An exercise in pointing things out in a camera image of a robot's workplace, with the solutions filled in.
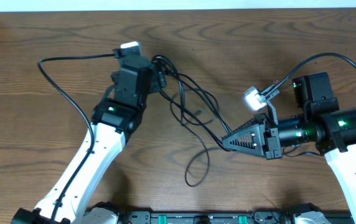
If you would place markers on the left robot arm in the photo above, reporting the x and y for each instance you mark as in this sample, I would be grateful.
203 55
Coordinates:
114 119

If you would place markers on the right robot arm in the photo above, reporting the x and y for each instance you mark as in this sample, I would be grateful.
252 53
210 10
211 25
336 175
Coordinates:
332 129

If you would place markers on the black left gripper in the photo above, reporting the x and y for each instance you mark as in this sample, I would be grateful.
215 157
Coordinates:
158 81

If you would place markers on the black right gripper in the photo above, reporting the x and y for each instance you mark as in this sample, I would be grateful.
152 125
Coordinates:
272 142

